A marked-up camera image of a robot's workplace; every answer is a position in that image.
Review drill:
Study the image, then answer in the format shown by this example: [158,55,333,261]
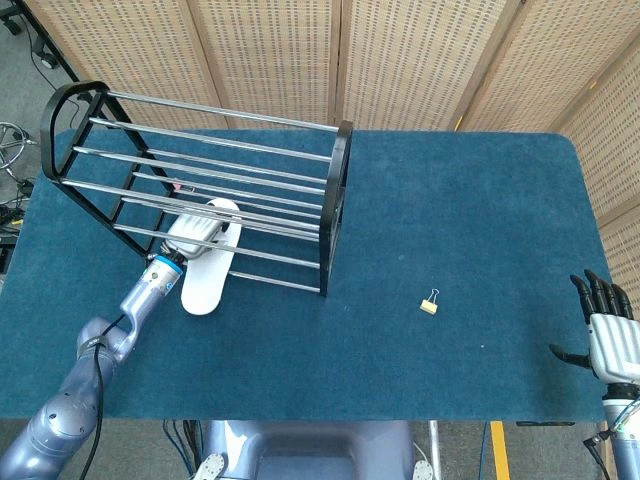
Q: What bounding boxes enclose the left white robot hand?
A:
[162,212,236,261]

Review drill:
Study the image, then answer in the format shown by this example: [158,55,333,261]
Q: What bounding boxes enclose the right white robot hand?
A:
[548,269,640,386]

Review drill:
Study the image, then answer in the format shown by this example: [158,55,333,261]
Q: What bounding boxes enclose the white slipper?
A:
[179,198,245,317]

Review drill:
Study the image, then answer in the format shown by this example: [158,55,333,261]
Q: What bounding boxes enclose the black metal shoe rack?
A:
[39,79,355,299]

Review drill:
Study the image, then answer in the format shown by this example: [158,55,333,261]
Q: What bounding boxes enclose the yellow floor tape strip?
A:
[491,421,512,480]

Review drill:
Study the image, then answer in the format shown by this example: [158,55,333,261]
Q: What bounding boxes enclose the yellow binder clip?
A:
[419,288,441,316]

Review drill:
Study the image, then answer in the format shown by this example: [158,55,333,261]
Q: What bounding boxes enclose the woven bamboo folding screen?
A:
[22,0,640,321]

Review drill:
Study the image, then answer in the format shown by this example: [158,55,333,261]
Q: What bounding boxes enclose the white table leg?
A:
[428,420,444,476]

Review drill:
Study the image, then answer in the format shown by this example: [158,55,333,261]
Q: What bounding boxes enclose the chrome chair base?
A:
[0,121,40,181]

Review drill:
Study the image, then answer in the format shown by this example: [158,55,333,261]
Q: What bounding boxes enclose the black wheeled stand base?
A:
[0,7,59,71]

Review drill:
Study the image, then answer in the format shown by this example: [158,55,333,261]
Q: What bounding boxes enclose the blue carpet table cover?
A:
[0,129,621,424]

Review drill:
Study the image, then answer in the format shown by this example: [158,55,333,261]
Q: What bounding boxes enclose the silver-blue robot torso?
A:
[192,419,436,480]

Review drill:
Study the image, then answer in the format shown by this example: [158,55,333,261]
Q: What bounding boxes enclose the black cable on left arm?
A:
[79,312,127,480]

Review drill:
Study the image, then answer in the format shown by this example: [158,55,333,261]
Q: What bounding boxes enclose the black floor cables bundle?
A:
[0,177,36,274]

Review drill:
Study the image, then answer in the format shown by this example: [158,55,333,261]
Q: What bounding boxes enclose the cables under the robot torso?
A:
[162,419,201,480]

